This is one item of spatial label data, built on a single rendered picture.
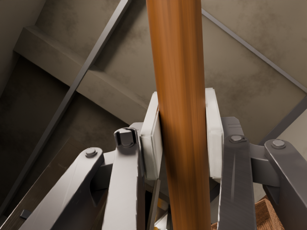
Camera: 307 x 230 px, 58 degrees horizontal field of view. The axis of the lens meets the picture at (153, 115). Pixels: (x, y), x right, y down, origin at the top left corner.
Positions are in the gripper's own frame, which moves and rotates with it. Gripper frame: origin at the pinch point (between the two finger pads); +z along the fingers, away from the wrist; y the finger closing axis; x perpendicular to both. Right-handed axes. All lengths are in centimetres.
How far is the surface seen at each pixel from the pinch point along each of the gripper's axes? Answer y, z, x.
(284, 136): 108, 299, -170
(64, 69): -144, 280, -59
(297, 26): 116, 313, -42
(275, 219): 48, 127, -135
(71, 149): -86, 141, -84
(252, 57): 69, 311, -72
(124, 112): -83, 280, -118
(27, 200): -89, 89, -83
